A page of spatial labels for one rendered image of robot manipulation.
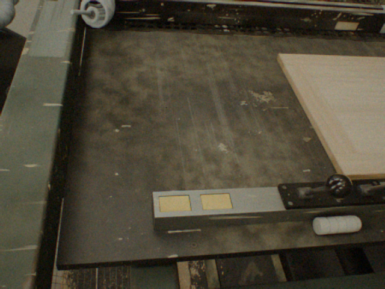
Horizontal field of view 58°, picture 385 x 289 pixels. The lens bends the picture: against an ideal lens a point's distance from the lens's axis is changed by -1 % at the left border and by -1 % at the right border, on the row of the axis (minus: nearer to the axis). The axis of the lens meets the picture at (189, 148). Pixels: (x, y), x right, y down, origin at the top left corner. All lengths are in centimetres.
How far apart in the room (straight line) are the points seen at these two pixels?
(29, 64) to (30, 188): 31
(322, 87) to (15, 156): 73
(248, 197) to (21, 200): 35
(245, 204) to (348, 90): 51
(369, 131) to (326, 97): 13
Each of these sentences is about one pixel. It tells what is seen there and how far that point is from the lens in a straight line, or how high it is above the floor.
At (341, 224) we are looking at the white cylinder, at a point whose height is 143.
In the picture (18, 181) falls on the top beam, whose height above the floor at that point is 190.
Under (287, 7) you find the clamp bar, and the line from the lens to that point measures 120.
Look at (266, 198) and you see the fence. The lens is 62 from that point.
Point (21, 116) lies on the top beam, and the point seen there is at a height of 191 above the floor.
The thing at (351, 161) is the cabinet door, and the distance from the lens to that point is 79.
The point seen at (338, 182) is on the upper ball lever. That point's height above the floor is 155.
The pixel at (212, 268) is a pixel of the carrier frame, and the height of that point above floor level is 78.
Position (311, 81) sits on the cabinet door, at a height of 133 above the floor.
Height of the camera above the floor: 199
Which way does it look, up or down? 33 degrees down
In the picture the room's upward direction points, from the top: 65 degrees counter-clockwise
